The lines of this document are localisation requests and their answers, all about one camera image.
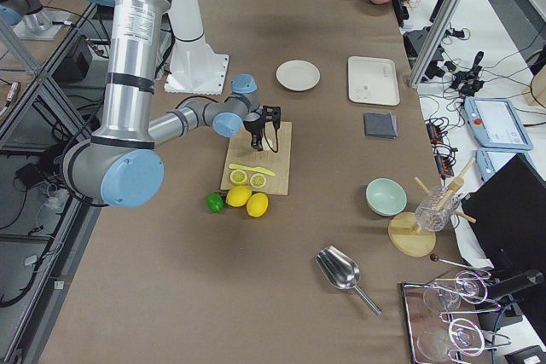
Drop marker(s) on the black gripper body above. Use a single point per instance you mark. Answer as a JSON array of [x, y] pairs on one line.
[[252, 124]]

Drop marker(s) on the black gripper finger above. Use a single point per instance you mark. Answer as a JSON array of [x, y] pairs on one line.
[[256, 142]]

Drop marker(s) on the round beige plate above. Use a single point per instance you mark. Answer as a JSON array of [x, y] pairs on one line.
[[298, 75]]

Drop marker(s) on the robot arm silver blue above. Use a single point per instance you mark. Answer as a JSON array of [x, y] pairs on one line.
[[118, 164]]

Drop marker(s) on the rectangular cream tray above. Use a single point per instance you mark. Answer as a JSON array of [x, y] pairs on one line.
[[372, 81]]

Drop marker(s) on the metal tray with glasses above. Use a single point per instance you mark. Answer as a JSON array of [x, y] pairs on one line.
[[441, 319]]

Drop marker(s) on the wooden cutting board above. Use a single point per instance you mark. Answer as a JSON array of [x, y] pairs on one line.
[[240, 152]]

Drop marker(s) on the yellow plastic knife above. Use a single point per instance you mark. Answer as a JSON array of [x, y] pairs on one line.
[[255, 169]]

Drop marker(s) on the lemon half slice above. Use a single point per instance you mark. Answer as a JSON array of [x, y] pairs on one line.
[[238, 177], [258, 180]]

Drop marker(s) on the whole yellow lemon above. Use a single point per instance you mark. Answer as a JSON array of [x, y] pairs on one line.
[[257, 205], [238, 196]]

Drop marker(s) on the green lime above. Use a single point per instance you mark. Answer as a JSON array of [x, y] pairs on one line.
[[215, 202]]

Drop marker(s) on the grey folded cloth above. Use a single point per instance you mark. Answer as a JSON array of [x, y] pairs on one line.
[[382, 125]]

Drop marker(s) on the mint green bowl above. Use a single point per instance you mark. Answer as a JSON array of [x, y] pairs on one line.
[[385, 197]]

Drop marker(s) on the metal scoop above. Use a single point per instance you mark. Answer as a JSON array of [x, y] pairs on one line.
[[343, 273]]

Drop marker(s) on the wooden cup tree stand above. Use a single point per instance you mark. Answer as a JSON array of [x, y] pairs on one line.
[[402, 228]]

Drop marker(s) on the clear glass on stand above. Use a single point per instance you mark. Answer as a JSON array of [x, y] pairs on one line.
[[436, 209]]

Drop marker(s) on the blue teach pendant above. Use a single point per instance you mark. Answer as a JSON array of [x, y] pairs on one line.
[[490, 160], [495, 123]]

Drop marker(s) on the black laptop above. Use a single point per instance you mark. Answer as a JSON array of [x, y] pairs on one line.
[[510, 217]]

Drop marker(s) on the white camera mast base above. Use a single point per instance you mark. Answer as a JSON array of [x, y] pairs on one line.
[[194, 66]]

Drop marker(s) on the aluminium frame post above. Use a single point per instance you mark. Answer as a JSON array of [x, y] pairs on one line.
[[432, 41]]

